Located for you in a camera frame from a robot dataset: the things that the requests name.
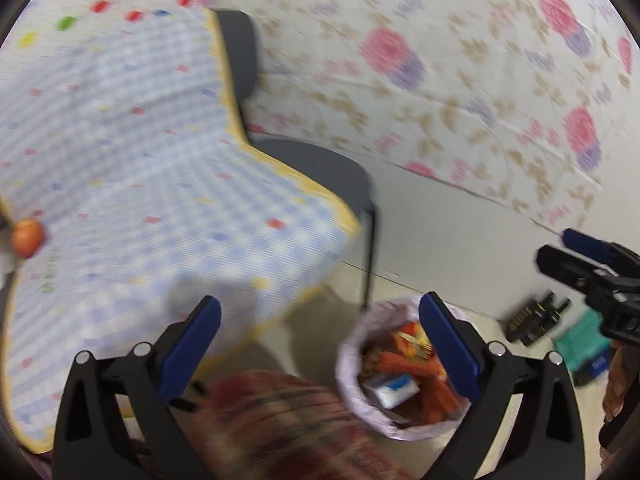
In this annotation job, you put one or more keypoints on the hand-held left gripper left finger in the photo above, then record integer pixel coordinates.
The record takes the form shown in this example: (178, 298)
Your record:
(192, 345)

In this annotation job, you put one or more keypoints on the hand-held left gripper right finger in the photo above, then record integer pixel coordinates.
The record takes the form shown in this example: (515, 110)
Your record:
(450, 345)

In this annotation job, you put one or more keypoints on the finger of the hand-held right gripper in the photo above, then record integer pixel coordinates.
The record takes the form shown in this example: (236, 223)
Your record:
(565, 265)
(587, 246)

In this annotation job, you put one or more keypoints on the person's right hand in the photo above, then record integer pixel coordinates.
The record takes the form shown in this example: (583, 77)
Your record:
(617, 390)

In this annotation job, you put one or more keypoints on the orange snack wrapper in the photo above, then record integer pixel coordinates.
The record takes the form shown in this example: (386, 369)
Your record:
(430, 390)

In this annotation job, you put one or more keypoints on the teal box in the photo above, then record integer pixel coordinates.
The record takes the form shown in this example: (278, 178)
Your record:
(585, 350)

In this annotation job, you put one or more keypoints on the black handheld device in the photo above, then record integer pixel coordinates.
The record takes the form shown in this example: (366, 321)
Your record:
(537, 317)

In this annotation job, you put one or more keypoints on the white and blue carton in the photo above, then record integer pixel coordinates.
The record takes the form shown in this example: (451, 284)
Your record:
(392, 391)

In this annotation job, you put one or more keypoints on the red plaid clothing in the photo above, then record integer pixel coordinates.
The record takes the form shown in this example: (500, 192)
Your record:
(290, 425)

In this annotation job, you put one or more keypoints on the blue checked cloth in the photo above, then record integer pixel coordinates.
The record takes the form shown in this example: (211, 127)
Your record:
(150, 160)

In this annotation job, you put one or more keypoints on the red apple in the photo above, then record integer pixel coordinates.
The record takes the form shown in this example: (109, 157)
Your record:
(27, 238)

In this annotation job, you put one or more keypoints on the grey office chair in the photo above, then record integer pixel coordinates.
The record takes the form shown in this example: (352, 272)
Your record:
(320, 165)

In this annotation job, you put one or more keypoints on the floral wall sheet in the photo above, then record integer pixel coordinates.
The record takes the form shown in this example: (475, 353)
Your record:
(450, 85)

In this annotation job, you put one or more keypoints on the polka dot wall sheet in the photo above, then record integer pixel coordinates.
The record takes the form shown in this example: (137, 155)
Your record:
(75, 10)

